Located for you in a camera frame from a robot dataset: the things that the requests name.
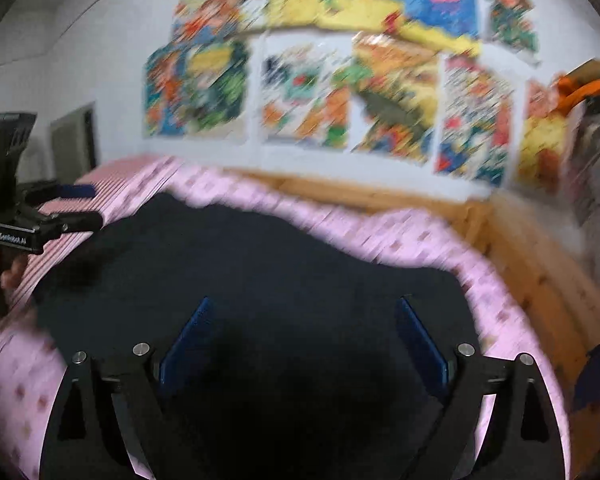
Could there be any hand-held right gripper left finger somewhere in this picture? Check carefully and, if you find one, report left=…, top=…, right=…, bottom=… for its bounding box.
left=40, top=296, right=215, bottom=480

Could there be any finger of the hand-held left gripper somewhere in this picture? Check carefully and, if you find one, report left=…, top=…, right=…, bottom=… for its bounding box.
left=35, top=211, right=104, bottom=237
left=25, top=183, right=99, bottom=207

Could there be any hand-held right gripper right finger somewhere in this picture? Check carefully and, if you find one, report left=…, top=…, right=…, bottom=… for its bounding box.
left=399, top=296, right=566, bottom=480

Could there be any black puffer jacket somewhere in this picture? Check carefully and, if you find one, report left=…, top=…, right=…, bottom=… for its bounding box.
left=30, top=192, right=486, bottom=480

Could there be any person's left hand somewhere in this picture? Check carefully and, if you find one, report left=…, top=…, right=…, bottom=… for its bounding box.
left=0, top=257, right=28, bottom=293

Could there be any grey metal panel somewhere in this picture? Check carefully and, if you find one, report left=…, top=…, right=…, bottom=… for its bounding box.
left=49, top=102, right=99, bottom=182

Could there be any pink apple print quilt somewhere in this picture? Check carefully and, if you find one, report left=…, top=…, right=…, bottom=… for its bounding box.
left=0, top=155, right=576, bottom=480

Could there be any wooden bed frame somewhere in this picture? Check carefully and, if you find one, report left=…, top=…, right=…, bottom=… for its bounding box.
left=225, top=167, right=600, bottom=480

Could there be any group of colourful wall drawings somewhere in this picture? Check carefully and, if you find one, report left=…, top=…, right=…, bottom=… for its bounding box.
left=142, top=0, right=571, bottom=193

